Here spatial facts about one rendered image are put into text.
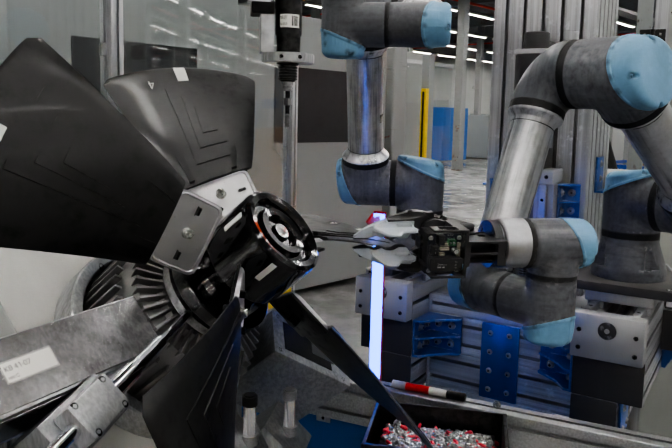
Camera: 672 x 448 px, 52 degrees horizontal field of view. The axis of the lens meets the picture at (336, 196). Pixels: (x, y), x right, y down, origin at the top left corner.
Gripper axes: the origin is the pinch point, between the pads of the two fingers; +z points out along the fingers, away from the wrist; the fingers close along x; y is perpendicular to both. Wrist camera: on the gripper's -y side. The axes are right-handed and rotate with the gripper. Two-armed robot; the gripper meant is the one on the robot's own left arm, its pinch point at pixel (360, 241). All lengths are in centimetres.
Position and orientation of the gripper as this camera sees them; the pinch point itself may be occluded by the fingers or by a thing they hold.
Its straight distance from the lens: 100.9
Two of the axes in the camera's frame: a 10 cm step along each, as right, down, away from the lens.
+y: 1.9, 2.2, -9.6
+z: -9.8, 0.0, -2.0
